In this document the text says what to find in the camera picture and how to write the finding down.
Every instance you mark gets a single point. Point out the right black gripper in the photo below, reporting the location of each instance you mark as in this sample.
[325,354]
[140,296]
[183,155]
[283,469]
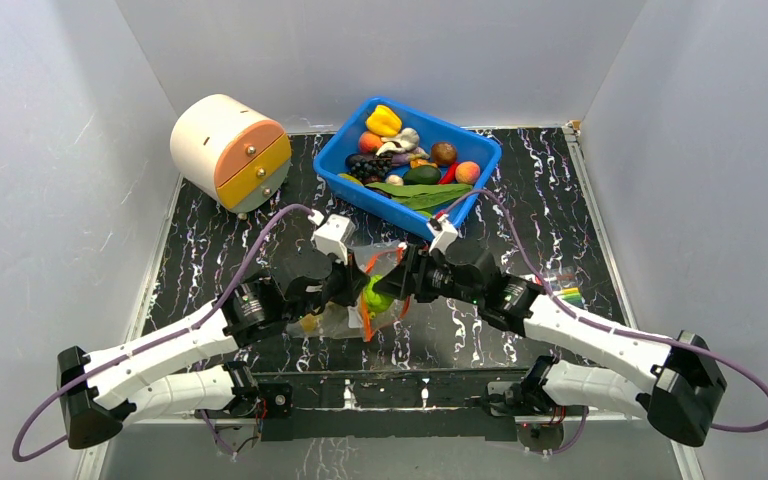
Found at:
[409,273]

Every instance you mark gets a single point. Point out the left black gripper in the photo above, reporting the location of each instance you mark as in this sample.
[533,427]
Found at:
[353,283]

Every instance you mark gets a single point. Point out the light green toy fruit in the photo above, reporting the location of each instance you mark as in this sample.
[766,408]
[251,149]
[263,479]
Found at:
[375,303]

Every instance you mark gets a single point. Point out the clear orange zip bag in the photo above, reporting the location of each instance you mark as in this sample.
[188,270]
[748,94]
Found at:
[339,322]

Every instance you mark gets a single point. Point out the yellow toy banana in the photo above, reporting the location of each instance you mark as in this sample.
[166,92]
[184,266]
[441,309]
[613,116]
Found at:
[309,323]

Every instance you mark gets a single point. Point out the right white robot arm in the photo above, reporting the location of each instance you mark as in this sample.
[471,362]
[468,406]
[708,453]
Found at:
[670,383]

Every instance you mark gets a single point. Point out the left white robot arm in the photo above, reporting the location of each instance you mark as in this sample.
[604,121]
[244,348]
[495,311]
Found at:
[109,389]

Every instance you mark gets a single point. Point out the green toy leaf vegetable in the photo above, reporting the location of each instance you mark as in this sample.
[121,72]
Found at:
[420,197]

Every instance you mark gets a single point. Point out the toy mushroom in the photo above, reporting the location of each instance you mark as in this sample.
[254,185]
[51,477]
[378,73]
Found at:
[395,180]

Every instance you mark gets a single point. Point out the dark green toy avocado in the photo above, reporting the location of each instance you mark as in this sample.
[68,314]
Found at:
[422,175]

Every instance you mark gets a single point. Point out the dark purple toy grapes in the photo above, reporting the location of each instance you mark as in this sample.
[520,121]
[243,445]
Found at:
[369,168]

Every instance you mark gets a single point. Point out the red toy chili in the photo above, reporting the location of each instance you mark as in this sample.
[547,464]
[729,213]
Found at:
[449,176]

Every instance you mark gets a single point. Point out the toy peach right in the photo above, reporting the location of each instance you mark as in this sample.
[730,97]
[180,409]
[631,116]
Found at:
[467,172]

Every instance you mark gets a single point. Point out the toy peach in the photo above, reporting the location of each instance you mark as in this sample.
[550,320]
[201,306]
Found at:
[467,172]
[369,142]

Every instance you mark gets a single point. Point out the toy peach left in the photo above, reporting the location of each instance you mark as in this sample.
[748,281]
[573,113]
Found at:
[369,142]

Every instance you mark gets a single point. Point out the round cream drawer cabinet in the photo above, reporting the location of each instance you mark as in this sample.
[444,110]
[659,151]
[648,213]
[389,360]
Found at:
[233,153]

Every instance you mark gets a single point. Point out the yellow toy bell pepper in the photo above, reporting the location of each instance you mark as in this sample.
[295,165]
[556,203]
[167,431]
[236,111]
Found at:
[383,121]

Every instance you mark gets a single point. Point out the coloured marker pack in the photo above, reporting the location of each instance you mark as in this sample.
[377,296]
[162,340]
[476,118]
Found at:
[564,284]

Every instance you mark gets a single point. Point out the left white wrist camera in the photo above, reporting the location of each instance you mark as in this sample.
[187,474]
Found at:
[331,236]

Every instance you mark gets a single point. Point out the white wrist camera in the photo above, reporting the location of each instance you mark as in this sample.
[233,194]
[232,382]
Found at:
[444,233]
[331,236]

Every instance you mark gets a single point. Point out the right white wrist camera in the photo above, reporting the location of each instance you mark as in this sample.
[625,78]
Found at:
[444,233]

